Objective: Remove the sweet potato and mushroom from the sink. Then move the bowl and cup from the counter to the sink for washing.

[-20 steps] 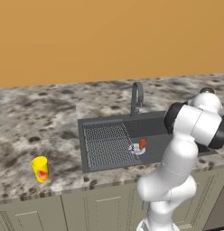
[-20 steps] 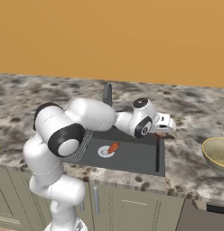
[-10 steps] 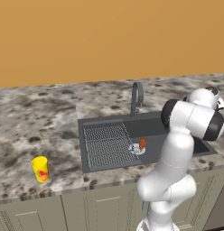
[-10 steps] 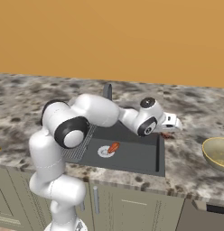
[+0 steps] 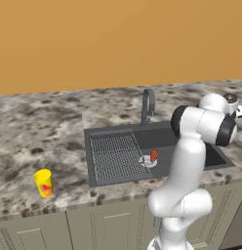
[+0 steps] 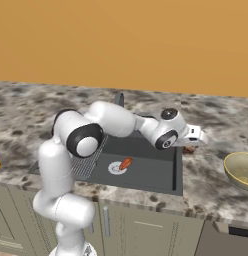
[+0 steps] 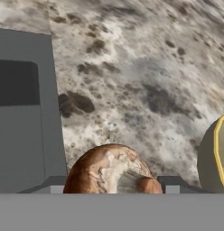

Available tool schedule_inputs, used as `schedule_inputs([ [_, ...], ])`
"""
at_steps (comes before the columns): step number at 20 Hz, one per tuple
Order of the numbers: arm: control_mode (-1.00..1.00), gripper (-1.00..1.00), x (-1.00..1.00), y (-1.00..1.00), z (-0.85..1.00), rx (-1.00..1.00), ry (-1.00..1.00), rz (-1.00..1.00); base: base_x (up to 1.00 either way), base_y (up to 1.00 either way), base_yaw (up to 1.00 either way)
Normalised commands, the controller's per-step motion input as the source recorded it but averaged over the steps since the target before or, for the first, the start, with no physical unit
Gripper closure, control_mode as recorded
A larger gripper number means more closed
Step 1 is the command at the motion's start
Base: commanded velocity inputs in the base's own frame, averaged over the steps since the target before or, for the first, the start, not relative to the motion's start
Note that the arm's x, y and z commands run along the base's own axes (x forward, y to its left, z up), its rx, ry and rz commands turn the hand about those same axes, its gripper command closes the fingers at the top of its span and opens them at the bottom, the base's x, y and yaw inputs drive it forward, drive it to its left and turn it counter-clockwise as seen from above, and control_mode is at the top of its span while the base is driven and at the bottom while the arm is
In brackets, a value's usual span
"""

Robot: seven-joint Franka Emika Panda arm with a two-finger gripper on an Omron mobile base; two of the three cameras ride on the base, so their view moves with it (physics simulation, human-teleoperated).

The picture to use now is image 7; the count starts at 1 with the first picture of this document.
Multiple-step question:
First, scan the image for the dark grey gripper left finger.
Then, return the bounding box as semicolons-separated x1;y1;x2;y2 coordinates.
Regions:
17;175;69;195

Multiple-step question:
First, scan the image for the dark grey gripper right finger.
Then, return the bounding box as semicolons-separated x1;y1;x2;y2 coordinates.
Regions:
156;175;213;195

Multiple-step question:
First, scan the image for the grey bowl with yellow rim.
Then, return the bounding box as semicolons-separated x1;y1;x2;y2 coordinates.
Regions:
196;113;224;195

